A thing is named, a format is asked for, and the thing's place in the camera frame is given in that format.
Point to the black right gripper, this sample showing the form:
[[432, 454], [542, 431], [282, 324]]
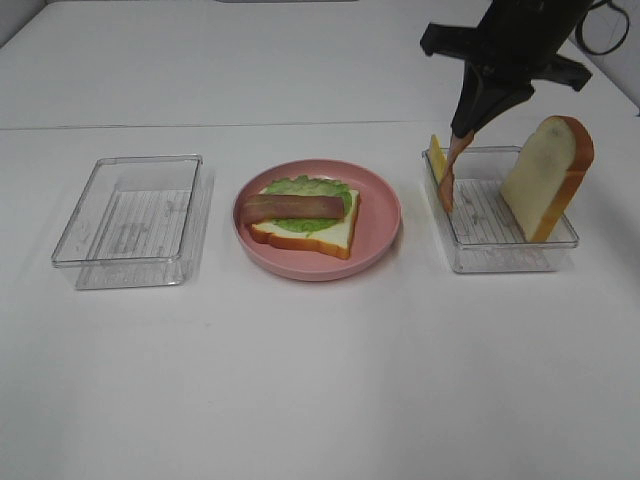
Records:
[[514, 43]]

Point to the bacon strip from tray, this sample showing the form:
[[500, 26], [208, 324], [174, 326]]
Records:
[[264, 207], [446, 185]]

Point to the green lettuce leaf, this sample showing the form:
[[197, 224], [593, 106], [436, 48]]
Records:
[[305, 186]]

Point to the bread slice base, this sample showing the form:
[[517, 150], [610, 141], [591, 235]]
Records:
[[334, 241]]

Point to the yellow cheese slice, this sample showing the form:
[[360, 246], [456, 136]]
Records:
[[437, 159]]

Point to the upright bread slice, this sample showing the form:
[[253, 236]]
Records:
[[549, 170]]

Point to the clear right plastic tray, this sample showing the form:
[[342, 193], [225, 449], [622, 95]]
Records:
[[481, 234]]

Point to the clear plastic tray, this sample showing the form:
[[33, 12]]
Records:
[[481, 234], [139, 222]]

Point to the pink round plate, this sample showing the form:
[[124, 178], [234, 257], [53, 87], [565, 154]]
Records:
[[377, 225]]

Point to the clear left plastic tray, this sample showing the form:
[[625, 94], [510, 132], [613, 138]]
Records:
[[139, 222]]

